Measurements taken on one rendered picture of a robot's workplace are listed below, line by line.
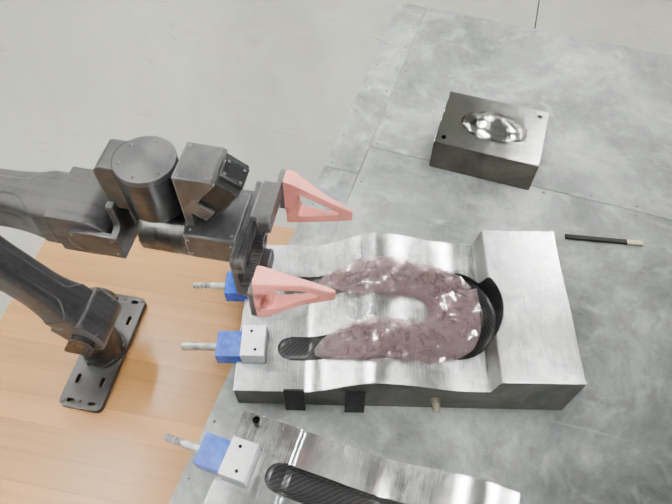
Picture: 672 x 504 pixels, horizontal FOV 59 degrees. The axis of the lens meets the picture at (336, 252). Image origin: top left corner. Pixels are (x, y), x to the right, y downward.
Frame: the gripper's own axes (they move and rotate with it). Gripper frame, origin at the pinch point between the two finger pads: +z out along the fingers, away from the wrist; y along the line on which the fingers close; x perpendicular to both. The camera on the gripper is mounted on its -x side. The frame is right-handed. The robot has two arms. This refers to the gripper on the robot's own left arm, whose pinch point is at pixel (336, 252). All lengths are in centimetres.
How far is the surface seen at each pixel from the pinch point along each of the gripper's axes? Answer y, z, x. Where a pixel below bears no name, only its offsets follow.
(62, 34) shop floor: 171, -159, 122
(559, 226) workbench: 40, 35, 40
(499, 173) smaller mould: 48, 23, 37
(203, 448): -14.4, -14.6, 29.8
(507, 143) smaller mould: 52, 24, 33
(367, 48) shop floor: 188, -20, 120
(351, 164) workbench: 47, -5, 40
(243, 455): -14.6, -8.9, 28.4
